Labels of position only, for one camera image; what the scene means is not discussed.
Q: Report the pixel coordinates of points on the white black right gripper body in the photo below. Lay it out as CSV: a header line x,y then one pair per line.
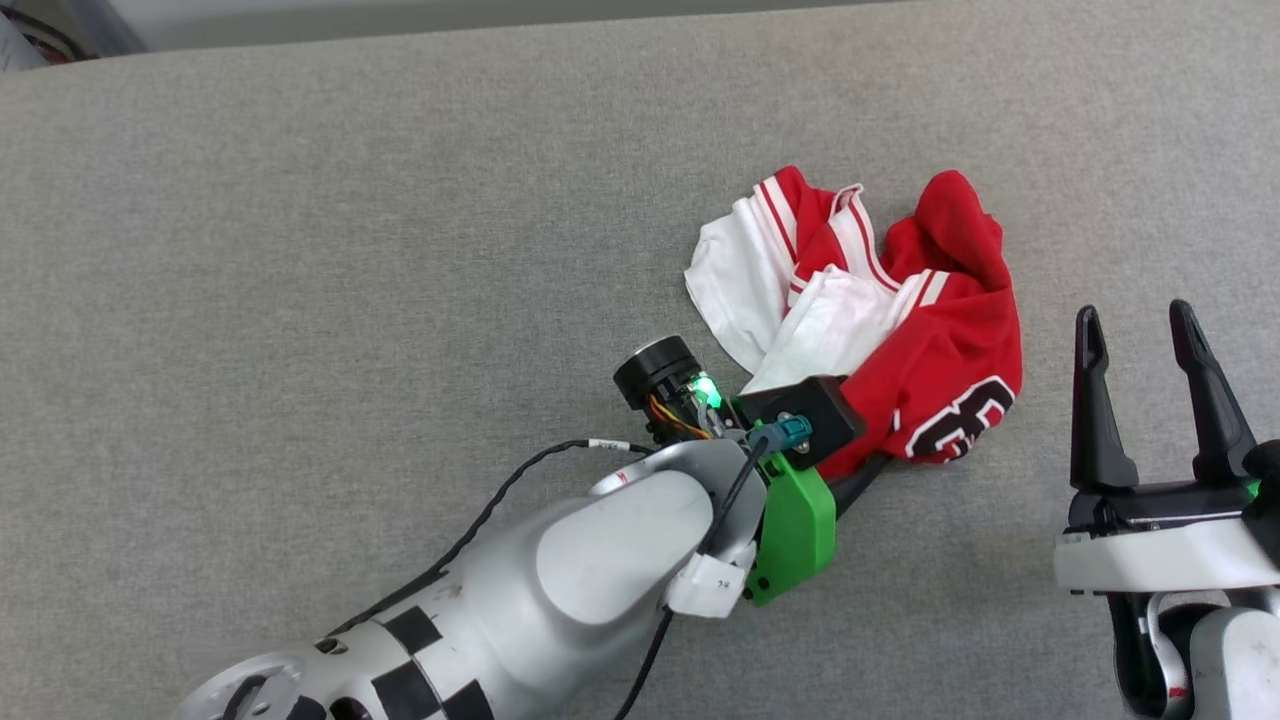
x,y
1160,555

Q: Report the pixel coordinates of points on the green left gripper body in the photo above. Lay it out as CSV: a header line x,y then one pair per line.
x,y
800,530

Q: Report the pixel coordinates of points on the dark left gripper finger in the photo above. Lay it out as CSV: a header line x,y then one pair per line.
x,y
858,485

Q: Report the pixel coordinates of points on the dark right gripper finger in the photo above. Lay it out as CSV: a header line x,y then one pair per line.
x,y
1098,430
1222,430

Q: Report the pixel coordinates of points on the red white Bulls jersey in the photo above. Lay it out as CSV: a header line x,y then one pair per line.
x,y
950,330

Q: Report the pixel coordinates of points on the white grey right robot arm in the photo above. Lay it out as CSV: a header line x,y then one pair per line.
x,y
1235,660

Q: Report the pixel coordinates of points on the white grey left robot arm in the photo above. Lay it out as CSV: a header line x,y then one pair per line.
x,y
600,560

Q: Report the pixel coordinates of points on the grey fabric sofa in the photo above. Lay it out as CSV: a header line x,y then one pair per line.
x,y
300,250

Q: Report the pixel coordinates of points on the dark grey background object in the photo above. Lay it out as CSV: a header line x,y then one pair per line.
x,y
60,30

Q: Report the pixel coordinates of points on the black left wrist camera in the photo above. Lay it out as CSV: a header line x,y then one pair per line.
x,y
815,405

